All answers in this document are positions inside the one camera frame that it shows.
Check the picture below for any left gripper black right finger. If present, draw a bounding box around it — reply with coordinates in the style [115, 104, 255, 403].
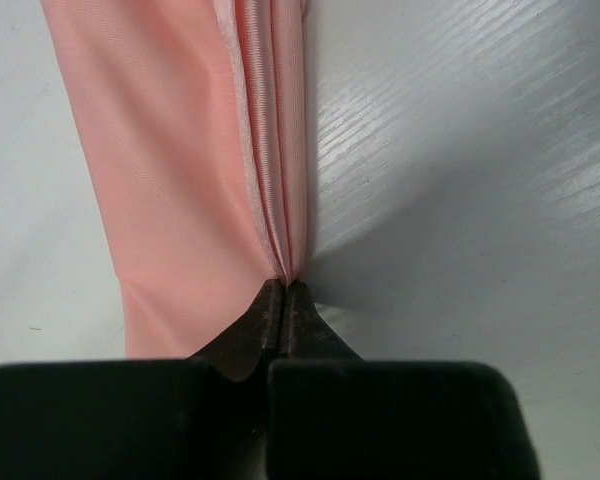
[268, 282, 541, 479]

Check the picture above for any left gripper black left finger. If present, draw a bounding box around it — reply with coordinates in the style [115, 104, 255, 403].
[0, 280, 285, 479]

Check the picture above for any pink satin napkin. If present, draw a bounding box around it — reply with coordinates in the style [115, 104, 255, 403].
[42, 1, 309, 358]

